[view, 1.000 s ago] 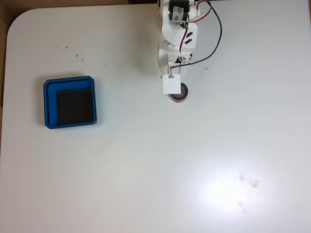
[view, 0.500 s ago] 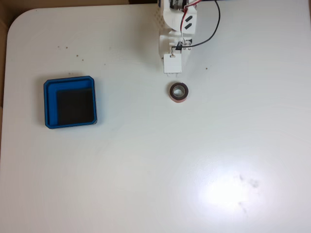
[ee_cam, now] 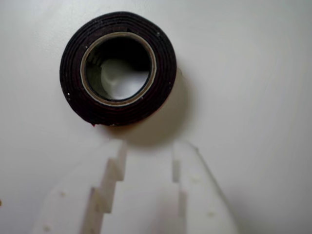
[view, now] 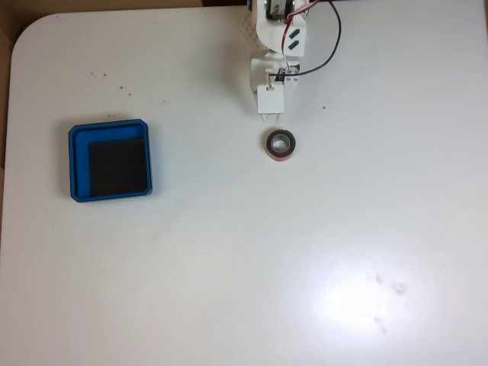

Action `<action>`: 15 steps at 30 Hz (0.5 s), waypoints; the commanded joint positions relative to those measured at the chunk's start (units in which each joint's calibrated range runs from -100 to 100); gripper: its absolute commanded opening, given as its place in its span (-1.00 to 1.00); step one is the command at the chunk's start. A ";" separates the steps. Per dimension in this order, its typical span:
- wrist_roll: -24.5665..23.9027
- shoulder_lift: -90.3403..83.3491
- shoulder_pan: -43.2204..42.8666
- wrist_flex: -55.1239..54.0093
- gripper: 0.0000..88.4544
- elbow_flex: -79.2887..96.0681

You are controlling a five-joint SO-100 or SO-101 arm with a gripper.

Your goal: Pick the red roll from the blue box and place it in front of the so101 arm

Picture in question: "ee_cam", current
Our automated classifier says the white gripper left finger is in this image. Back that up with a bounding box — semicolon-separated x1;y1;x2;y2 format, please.
31;140;128;234

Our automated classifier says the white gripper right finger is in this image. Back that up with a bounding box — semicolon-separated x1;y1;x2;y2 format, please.
171;142;241;234

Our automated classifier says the red tape roll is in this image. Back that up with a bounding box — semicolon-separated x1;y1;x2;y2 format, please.
59;11;177;127

